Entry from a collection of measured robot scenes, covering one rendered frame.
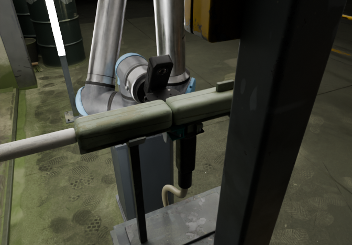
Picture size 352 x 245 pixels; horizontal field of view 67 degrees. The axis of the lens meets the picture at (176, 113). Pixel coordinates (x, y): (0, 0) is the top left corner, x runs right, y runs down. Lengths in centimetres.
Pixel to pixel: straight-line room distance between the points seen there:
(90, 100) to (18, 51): 248
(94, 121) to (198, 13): 23
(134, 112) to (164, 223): 35
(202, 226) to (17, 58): 288
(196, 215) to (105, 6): 64
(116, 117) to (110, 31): 46
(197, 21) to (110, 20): 60
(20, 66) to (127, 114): 293
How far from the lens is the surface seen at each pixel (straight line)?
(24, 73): 334
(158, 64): 53
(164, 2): 96
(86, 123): 42
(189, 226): 70
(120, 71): 73
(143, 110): 43
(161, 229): 69
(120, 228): 72
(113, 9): 87
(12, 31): 321
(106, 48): 84
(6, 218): 191
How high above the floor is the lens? 137
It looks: 32 degrees down
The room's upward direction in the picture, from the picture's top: straight up
